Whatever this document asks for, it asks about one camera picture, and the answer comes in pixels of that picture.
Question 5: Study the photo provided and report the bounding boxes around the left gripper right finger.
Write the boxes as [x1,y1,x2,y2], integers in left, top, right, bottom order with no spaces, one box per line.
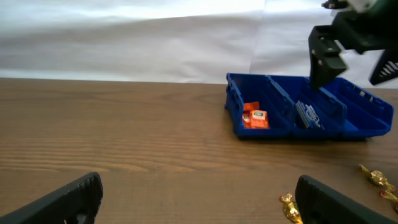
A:
[294,174,398,224]

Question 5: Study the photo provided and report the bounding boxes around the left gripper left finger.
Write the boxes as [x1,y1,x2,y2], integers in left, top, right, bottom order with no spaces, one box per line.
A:
[0,171,104,224]

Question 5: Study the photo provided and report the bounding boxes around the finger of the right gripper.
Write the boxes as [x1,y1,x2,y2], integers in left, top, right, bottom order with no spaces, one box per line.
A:
[369,49,398,86]
[308,25,348,91]

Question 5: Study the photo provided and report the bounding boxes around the gold candy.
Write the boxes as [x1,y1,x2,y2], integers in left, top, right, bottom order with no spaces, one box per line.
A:
[359,164,396,190]
[279,192,303,224]
[379,189,398,215]

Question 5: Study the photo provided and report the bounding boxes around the blue candy pack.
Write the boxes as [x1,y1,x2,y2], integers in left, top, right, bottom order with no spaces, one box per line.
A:
[303,104,325,131]
[295,100,310,129]

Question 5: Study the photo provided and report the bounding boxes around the blue tray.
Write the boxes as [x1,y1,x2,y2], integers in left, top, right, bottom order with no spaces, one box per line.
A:
[224,72,395,140]

